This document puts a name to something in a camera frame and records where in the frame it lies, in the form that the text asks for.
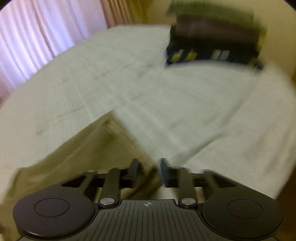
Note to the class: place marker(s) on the white striped bed quilt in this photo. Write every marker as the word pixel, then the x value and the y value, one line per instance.
pixel 232 119

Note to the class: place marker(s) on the olive brown garment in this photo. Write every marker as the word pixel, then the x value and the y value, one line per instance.
pixel 101 146

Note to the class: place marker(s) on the pink sheer curtain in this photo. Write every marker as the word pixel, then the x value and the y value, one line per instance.
pixel 33 33

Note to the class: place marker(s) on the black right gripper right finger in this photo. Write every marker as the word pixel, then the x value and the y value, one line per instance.
pixel 187 182

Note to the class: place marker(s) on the dark brown folded garment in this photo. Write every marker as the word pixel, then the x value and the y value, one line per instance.
pixel 206 28

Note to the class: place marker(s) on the black patterned folded garment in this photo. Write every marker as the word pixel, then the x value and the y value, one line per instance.
pixel 182 49

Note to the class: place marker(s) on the beige drape curtain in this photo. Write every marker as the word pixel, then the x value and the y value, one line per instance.
pixel 117 12

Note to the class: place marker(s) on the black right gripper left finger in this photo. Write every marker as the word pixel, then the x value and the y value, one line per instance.
pixel 105 189

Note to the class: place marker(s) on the grey green folded garment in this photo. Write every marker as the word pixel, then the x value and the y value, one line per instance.
pixel 216 11

